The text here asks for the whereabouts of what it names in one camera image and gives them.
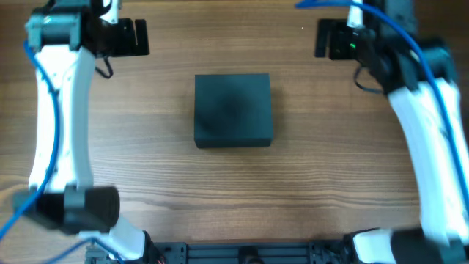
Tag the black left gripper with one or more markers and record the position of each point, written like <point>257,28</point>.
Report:
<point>124,37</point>

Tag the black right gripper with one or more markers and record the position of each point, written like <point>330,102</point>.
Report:
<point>335,39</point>

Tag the dark green box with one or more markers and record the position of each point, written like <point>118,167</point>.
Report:
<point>233,110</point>

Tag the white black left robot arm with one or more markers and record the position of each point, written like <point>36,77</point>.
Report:
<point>64,41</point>

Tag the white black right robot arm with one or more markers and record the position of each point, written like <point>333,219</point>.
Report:
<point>419,79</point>

